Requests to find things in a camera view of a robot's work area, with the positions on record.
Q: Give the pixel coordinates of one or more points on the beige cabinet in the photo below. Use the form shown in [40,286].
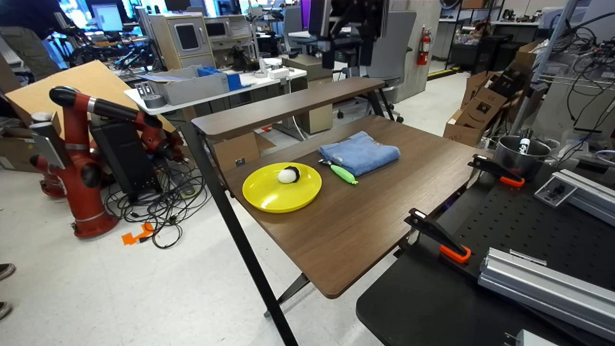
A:
[317,117]

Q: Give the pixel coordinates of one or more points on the white table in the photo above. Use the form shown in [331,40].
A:
[250,79]

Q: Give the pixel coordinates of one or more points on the cardboard box under shelf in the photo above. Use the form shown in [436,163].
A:
[238,151]

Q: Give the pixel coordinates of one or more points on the grey tape roll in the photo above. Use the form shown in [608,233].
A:
[154,101]

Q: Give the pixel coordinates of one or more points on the black and white bottle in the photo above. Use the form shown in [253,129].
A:
[524,144]

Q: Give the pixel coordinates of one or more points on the red fire extinguisher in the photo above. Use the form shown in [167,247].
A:
[423,48]

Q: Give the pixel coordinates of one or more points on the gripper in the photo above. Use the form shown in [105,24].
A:
[358,10]

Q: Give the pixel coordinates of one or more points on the folded blue towel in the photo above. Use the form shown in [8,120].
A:
[358,153]

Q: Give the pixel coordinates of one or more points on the monitor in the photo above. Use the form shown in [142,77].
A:
[108,18]

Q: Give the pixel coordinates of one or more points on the yellow plate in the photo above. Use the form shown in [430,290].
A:
[269,197]

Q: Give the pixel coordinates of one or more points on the black and white ball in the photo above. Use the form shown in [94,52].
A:
[287,176]

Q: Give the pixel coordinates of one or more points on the aluminium pole stand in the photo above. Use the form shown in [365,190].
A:
[543,67]

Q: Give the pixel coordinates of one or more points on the blue box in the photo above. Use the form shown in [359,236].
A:
[234,80]

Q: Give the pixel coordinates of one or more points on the long aluminium rail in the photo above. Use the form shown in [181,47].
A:
[543,283]

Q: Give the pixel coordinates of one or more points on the aluminium rail with end bracket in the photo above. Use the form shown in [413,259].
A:
[584,194]

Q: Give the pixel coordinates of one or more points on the red robot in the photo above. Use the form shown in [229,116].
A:
[79,182]

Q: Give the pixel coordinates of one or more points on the large cardboard sheet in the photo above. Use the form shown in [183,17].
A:
[81,81]

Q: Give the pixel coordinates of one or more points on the metal pot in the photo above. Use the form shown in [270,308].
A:
[514,163]

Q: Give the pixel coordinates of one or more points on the person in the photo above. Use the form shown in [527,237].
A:
[29,48]

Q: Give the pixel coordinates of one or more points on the green marker pen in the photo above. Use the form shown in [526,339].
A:
[343,173]

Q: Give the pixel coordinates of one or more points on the grey office chair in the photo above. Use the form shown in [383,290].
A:
[394,48]

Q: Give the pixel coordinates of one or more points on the toy kitchen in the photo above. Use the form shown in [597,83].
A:
[187,38]

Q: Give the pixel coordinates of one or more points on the orange tape piece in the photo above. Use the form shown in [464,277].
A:
[134,236]

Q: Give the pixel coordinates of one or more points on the white bracket piece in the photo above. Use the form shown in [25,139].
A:
[531,339]

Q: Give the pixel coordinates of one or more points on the stack of cardboard boxes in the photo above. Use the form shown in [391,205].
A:
[480,108]

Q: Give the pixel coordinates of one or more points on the grey bin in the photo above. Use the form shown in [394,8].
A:
[192,89]

